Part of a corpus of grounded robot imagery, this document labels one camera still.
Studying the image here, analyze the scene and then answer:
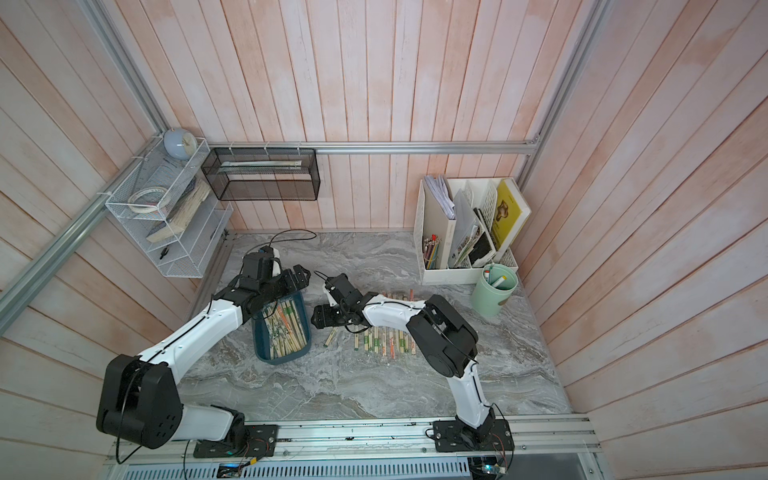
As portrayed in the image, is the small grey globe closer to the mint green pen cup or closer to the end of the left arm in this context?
the end of the left arm

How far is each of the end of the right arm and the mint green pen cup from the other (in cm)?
37

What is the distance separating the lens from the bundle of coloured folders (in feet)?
3.07

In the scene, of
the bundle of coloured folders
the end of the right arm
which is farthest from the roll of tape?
the bundle of coloured folders

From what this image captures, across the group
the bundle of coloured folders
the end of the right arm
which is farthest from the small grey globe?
the bundle of coloured folders

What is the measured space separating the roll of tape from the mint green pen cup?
88cm

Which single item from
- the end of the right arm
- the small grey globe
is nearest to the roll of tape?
the small grey globe

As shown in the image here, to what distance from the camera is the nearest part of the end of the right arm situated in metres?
0.71

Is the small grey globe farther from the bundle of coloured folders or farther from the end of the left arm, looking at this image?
the bundle of coloured folders

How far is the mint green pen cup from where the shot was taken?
0.89m

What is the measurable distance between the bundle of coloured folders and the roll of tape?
0.73 metres

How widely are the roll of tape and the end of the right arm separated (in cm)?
46

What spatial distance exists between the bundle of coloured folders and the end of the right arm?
0.30 meters

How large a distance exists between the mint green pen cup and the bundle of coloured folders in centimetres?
17

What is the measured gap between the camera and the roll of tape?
2.34ft
